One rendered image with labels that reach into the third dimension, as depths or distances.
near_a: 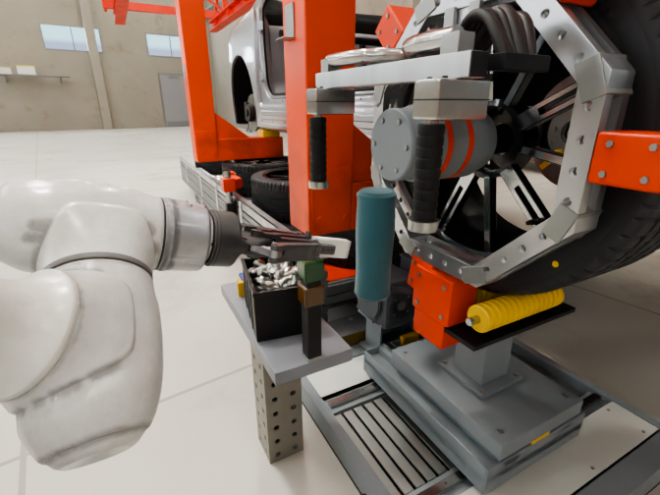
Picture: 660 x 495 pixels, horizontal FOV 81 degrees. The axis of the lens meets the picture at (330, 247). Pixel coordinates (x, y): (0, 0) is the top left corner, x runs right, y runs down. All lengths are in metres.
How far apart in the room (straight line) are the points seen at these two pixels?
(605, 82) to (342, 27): 0.77
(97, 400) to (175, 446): 0.97
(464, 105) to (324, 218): 0.77
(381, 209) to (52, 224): 0.60
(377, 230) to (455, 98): 0.39
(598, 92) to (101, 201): 0.62
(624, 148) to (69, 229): 0.65
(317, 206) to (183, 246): 0.78
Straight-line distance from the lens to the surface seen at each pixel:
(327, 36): 1.21
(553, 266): 0.81
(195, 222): 0.48
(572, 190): 0.67
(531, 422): 1.09
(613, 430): 1.41
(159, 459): 1.30
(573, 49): 0.69
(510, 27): 0.62
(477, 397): 1.11
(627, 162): 0.64
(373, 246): 0.86
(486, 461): 1.08
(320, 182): 0.83
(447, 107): 0.53
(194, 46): 3.07
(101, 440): 0.36
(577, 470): 1.25
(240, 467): 1.22
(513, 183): 0.86
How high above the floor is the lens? 0.92
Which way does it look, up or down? 20 degrees down
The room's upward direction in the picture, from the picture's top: straight up
